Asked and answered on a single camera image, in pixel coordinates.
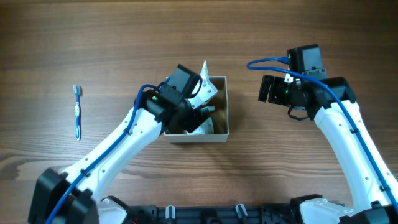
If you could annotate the white lotion tube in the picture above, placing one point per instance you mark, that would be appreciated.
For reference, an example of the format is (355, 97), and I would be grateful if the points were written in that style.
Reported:
(204, 72)

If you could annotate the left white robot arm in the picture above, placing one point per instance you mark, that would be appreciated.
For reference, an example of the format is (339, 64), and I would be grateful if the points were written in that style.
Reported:
(76, 195)

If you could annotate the green white small box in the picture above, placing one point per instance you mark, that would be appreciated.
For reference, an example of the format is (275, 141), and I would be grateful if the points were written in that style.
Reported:
(205, 128)

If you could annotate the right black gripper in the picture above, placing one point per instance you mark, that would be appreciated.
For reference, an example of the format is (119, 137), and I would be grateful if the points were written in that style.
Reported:
(265, 89)

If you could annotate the blue white toothbrush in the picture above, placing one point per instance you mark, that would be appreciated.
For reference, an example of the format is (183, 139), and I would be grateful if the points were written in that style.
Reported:
(77, 92)

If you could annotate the red green toothpaste tube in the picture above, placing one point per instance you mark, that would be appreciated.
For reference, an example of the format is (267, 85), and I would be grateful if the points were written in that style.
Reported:
(207, 109)

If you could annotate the open beige cardboard box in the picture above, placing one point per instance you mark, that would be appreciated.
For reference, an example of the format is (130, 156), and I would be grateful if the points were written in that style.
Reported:
(219, 118)

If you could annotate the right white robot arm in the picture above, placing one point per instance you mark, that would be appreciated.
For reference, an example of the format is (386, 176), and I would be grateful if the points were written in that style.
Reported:
(332, 105)

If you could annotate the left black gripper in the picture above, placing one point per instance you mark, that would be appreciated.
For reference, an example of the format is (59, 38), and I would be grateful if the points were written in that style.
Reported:
(195, 123)

